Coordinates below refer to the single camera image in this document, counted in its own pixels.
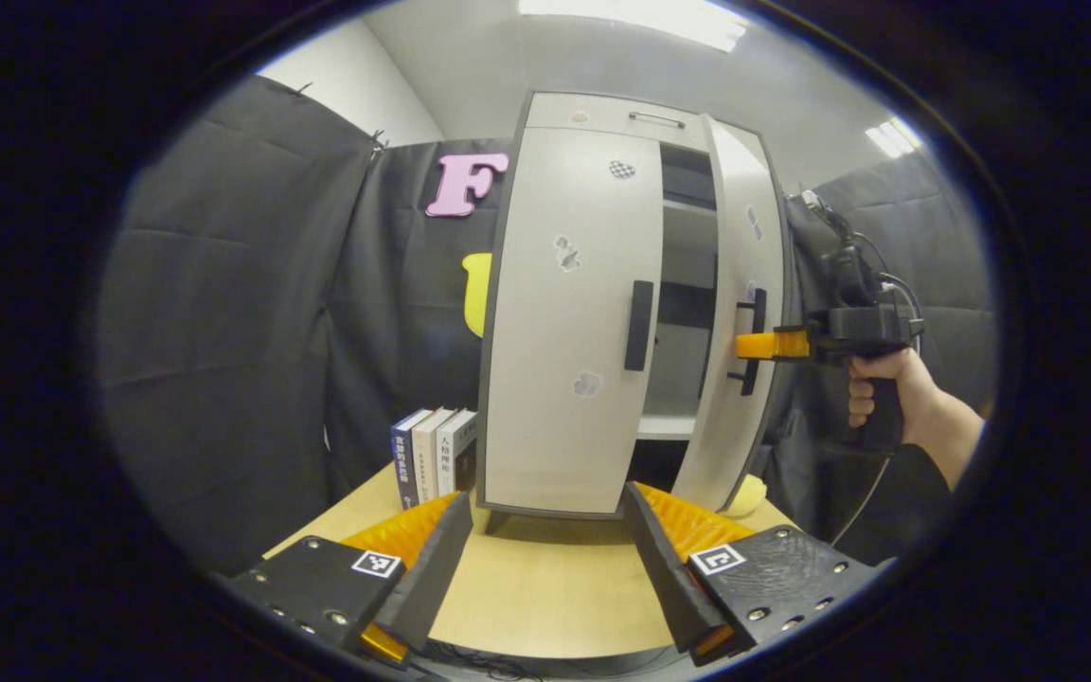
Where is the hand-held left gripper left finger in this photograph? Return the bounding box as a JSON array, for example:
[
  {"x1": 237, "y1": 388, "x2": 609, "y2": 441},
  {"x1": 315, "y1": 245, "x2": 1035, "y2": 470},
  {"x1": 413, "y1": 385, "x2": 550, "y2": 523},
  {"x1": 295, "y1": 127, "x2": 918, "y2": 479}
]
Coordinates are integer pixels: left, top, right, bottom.
[{"x1": 224, "y1": 491, "x2": 474, "y2": 672}]

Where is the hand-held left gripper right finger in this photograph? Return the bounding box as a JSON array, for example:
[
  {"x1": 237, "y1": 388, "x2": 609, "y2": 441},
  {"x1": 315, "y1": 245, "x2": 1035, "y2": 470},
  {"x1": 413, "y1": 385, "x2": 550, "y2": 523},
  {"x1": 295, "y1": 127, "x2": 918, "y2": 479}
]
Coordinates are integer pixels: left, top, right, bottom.
[{"x1": 623, "y1": 481, "x2": 878, "y2": 667}]

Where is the grey shoe cabinet door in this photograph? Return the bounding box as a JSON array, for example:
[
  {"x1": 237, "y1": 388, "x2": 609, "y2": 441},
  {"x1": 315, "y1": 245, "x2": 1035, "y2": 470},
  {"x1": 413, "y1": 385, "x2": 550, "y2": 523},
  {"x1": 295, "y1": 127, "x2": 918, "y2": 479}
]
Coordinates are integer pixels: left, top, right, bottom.
[{"x1": 671, "y1": 114, "x2": 790, "y2": 512}]

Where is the grey double-door shoe cabinet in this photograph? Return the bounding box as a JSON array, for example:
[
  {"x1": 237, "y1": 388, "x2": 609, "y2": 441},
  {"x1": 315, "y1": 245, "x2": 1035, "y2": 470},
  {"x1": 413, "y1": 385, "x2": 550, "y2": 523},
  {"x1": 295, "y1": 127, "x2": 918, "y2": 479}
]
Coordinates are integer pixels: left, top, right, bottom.
[{"x1": 475, "y1": 90, "x2": 797, "y2": 520}]

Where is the grey door with checkered sticker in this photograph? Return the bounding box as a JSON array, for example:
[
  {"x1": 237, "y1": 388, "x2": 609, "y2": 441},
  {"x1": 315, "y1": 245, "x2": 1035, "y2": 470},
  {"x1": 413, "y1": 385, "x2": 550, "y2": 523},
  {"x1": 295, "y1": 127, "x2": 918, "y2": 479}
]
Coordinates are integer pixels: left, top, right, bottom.
[{"x1": 484, "y1": 126, "x2": 665, "y2": 517}]

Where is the pale yellow object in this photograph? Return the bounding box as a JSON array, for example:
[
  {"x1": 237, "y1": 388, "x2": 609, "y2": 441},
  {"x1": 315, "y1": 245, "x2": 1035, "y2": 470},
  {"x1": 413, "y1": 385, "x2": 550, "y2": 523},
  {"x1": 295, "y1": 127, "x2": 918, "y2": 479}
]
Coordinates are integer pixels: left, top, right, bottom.
[{"x1": 721, "y1": 474, "x2": 769, "y2": 519}]

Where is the blue book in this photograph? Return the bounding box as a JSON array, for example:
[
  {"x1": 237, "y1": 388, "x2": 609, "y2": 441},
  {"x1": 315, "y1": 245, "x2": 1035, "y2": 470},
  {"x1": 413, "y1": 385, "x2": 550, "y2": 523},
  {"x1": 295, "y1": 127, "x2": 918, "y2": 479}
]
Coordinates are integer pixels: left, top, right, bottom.
[{"x1": 391, "y1": 408, "x2": 435, "y2": 511}]

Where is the white book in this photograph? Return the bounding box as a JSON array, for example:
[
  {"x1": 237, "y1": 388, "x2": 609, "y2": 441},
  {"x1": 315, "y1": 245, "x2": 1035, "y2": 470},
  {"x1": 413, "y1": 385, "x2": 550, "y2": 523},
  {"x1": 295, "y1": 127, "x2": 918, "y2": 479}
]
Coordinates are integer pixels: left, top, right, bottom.
[{"x1": 436, "y1": 409, "x2": 478, "y2": 496}]

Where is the ceiling light panel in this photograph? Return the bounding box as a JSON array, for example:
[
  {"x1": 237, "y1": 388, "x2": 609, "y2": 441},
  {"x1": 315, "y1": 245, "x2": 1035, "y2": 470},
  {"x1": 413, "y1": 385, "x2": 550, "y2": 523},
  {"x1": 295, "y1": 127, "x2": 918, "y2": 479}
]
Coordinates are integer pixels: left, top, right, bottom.
[
  {"x1": 866, "y1": 116, "x2": 925, "y2": 159},
  {"x1": 519, "y1": 0, "x2": 748, "y2": 53}
]

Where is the black backdrop cloth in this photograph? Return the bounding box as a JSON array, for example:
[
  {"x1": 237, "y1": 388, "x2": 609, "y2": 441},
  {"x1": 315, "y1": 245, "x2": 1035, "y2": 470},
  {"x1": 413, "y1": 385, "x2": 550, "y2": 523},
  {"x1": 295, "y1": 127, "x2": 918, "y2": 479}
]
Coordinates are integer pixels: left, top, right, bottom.
[{"x1": 96, "y1": 74, "x2": 999, "y2": 569}]

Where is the thin gripper cable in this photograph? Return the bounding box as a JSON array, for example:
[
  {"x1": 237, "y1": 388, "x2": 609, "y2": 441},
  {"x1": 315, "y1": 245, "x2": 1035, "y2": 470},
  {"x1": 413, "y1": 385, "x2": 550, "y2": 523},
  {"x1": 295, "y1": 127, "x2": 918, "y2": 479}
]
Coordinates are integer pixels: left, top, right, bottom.
[{"x1": 830, "y1": 453, "x2": 892, "y2": 550}]

